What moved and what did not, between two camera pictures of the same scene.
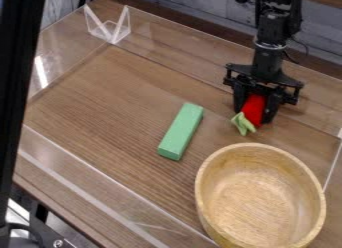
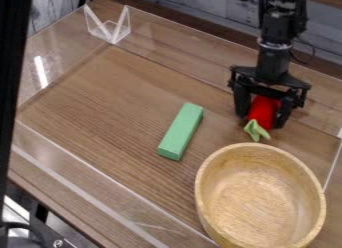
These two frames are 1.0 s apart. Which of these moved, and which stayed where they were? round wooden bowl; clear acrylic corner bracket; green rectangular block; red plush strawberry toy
Moved: red plush strawberry toy
Stayed: clear acrylic corner bracket; round wooden bowl; green rectangular block
